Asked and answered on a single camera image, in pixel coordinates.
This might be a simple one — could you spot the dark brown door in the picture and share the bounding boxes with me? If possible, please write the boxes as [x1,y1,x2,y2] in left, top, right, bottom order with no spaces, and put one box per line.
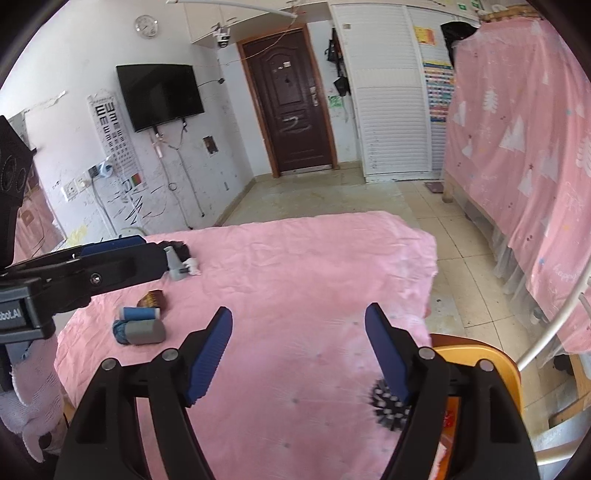
[238,25,338,178]

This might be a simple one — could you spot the white toy animal figure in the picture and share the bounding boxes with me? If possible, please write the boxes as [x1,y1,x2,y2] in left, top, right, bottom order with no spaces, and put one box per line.
[165,247,186,281]

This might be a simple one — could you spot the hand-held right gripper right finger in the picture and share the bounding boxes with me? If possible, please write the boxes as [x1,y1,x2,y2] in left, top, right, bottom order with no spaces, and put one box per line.
[365,302,541,480]

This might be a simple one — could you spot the brown snack packet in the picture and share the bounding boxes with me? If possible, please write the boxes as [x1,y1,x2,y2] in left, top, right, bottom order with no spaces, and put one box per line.
[137,290,166,310]

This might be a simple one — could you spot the white eye chart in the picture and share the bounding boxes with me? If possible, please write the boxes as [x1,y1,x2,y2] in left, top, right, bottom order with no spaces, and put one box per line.
[88,91,139,185]

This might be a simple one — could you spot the black fuzzy cloth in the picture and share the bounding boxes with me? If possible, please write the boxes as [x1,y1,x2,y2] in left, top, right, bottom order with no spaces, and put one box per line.
[154,240,192,263]

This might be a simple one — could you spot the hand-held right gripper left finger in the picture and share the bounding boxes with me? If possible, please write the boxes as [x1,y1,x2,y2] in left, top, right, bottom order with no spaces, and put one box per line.
[58,306,234,480]

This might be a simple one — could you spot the blue thread spool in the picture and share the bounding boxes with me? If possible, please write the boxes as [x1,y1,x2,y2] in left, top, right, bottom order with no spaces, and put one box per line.
[119,305,160,321]

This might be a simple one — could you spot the wall mirror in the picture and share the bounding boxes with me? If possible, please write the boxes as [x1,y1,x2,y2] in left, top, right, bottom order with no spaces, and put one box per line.
[11,185,65,259]

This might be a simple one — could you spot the white curved rod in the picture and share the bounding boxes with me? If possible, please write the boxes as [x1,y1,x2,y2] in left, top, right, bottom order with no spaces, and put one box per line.
[166,0,296,19]

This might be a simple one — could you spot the white louvered wardrobe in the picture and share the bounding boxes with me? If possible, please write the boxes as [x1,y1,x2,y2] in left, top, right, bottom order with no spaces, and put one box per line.
[330,2,455,182]

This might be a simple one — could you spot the colourful chart poster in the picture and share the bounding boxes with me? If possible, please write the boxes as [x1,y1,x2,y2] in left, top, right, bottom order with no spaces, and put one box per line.
[422,62,458,124]

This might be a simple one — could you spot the wooden bunk bed frame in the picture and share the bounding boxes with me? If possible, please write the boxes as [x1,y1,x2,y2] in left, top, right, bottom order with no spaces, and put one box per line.
[441,4,591,430]

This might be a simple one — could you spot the pink blanket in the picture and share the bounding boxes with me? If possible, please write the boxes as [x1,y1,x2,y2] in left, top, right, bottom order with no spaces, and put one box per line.
[55,210,437,480]

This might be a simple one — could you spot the black hanging bags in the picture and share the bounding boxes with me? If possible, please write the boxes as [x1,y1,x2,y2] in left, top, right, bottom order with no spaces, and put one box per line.
[325,28,349,97]

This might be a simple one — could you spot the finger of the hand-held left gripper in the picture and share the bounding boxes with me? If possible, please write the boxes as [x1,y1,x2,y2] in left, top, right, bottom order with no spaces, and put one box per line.
[9,235,145,278]
[28,243,169,315]

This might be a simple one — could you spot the grey cylinder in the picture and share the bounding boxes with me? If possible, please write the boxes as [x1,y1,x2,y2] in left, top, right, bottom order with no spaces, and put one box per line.
[126,318,166,346]

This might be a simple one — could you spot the black television cable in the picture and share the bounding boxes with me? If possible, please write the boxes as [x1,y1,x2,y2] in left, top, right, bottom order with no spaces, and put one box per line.
[178,120,206,217]

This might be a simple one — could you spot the white charging cable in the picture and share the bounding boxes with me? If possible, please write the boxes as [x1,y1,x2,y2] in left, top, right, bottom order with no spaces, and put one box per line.
[91,178,121,241]

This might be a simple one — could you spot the orange plastic bin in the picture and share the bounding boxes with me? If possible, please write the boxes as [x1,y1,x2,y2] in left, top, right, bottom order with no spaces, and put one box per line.
[429,336,522,480]

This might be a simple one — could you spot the black white spiky ball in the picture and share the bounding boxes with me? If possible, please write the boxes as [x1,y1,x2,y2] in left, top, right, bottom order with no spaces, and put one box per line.
[369,378,411,432]

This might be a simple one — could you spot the white metal barred frame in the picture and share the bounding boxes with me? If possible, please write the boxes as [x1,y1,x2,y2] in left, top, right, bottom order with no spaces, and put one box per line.
[517,272,591,467]

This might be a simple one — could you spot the pink tree-print sheet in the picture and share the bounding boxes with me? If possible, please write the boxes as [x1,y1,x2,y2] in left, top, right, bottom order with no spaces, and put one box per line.
[443,16,591,356]

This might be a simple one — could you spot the black wall television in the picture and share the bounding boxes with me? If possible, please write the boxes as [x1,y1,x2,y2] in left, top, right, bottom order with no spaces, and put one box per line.
[115,64,205,134]

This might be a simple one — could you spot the black hanging cloth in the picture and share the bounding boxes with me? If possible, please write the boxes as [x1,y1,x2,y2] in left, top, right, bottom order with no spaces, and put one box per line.
[441,21,481,61]

